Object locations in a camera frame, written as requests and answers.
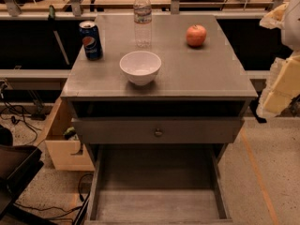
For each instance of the green handled tool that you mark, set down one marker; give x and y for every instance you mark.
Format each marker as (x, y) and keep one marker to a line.
(51, 19)

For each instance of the white ceramic bowl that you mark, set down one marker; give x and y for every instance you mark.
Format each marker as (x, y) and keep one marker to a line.
(140, 67)

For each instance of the grey drawer cabinet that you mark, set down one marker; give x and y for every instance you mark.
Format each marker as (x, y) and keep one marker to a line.
(206, 81)

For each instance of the black equipment left corner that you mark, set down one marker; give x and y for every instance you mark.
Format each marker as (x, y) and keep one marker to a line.
(18, 166)

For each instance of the light wooden box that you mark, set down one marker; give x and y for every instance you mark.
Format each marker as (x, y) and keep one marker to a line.
(66, 154)

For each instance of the red apple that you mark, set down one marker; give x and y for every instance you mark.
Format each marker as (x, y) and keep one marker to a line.
(196, 35)

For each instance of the blue pepsi can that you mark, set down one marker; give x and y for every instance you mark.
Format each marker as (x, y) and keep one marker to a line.
(91, 40)

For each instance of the open grey middle drawer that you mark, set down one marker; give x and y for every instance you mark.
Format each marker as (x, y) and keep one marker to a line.
(156, 185)

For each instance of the clear plastic water bottle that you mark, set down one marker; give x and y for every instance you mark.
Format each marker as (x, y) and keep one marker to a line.
(143, 22)

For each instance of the closed grey top drawer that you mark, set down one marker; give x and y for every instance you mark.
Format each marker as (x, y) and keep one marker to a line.
(157, 130)

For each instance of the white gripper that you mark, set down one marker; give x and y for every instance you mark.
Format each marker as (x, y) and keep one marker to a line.
(292, 25)

